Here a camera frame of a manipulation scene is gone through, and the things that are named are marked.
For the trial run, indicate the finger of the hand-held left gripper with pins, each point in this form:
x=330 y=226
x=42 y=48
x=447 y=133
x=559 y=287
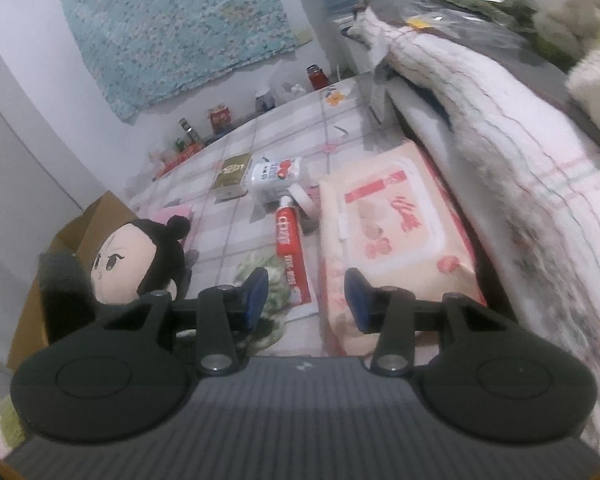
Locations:
x=65 y=295

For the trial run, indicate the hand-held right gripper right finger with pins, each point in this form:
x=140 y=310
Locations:
x=360 y=300

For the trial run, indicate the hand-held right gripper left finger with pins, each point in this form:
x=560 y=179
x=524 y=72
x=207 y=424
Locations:
x=254 y=300

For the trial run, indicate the green white scrunchie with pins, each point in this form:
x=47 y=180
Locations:
x=250 y=262

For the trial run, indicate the red toothpaste tube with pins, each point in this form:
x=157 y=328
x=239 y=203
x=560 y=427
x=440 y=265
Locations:
x=290 y=250

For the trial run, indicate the cardboard box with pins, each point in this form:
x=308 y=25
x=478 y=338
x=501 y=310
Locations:
x=80 y=230

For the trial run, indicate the large doll plush red bib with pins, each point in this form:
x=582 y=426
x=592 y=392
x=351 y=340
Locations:
x=125 y=260

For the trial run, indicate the pink sponge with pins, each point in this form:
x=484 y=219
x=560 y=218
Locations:
x=172 y=212

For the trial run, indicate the white yogurt tub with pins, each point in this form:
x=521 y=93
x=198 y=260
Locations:
x=270 y=180

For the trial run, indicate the olive gold carton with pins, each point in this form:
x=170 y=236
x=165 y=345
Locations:
x=230 y=172

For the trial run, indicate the pink wet wipes pack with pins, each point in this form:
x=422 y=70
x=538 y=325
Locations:
x=405 y=220

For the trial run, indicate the white plastic bag red logo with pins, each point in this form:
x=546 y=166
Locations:
x=175 y=162

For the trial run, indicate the pink checked bed sheet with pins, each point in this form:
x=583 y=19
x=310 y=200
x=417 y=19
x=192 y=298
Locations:
x=260 y=140

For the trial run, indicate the green can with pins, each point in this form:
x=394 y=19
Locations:
x=194 y=137

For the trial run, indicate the green bottle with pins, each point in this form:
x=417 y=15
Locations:
x=184 y=132

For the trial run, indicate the red white carton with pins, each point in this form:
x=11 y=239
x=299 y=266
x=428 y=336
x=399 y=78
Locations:
x=219 y=119

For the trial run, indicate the white striped quilted blanket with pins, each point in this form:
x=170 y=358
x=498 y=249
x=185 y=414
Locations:
x=505 y=135

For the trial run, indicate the red thermos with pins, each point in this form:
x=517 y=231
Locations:
x=317 y=80

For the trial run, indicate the white water dispenser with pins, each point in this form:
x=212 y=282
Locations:
x=345 y=55

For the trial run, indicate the hanging teal floral cloth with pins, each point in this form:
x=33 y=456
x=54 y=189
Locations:
x=180 y=25

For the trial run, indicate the white fluffy blanket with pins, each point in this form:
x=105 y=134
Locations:
x=595 y=85

